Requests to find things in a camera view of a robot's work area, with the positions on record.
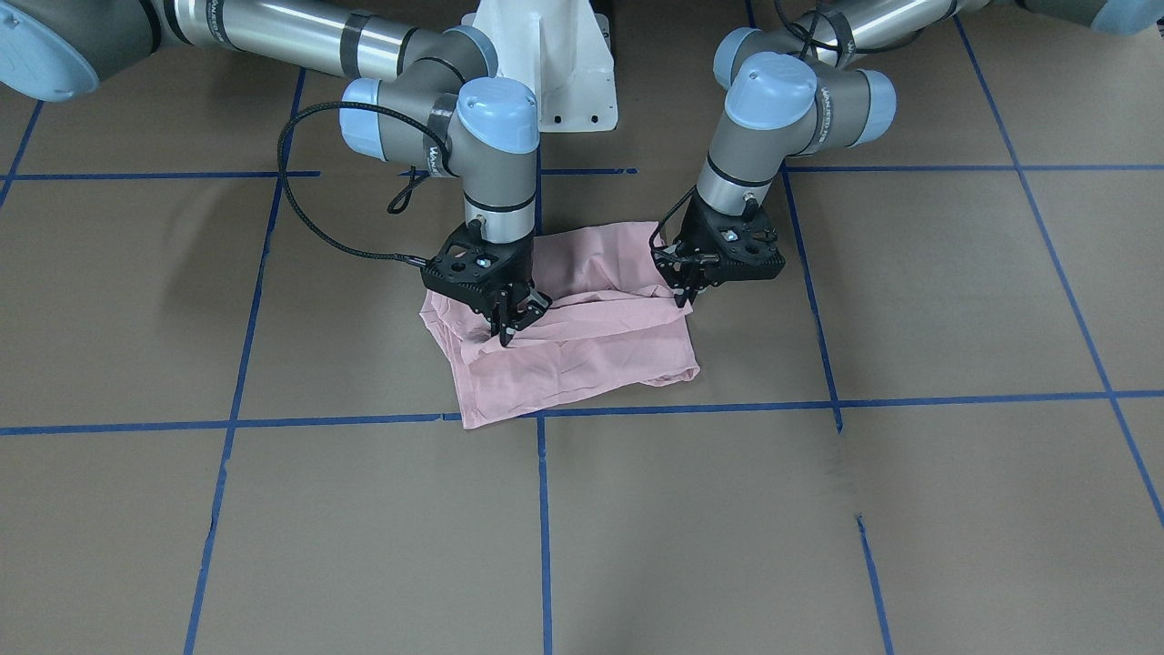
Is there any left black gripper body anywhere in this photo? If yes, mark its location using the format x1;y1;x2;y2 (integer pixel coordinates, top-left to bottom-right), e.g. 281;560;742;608
651;188;786;290

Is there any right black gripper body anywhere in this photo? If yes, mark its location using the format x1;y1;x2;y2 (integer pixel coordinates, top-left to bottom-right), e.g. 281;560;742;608
421;221;535;315

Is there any pink Snoopy t-shirt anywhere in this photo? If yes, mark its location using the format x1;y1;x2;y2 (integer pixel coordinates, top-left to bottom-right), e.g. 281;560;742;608
419;221;701;428

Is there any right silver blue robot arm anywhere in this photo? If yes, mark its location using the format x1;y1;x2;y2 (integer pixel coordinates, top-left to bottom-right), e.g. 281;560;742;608
1;1;551;347

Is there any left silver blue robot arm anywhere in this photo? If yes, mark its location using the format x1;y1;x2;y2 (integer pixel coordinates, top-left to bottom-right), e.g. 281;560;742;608
646;1;1161;393

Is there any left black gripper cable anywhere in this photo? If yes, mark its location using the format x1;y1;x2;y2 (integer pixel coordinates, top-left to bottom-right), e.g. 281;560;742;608
647;188;700;251

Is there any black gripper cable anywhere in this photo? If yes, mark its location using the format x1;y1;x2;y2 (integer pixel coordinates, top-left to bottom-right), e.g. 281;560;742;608
647;188;700;251
277;102;456;266

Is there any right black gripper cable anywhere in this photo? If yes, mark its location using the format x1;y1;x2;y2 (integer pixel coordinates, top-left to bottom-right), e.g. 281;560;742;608
277;102;456;266

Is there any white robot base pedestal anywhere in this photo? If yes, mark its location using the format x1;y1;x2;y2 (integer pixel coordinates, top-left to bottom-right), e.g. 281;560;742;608
461;1;619;134

